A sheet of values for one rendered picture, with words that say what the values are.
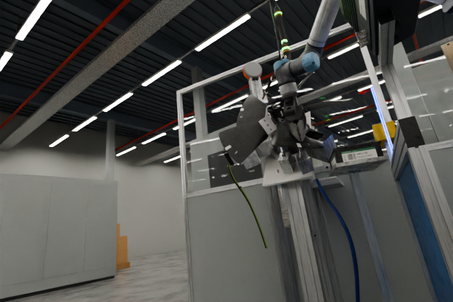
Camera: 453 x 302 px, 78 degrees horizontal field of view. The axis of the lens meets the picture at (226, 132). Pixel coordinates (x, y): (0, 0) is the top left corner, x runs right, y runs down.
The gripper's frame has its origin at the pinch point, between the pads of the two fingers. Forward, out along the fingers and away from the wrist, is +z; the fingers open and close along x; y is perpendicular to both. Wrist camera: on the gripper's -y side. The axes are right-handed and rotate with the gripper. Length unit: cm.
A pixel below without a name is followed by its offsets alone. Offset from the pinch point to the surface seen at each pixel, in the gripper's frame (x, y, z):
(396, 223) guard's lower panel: -28, 75, 66
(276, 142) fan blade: 9.2, -4.8, -0.9
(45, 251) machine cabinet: 524, 185, 92
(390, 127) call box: -37, 42, 6
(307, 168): 3.7, 16.1, 15.2
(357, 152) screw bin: -20.5, -9.8, 9.4
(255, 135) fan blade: 24.8, 15.9, -6.6
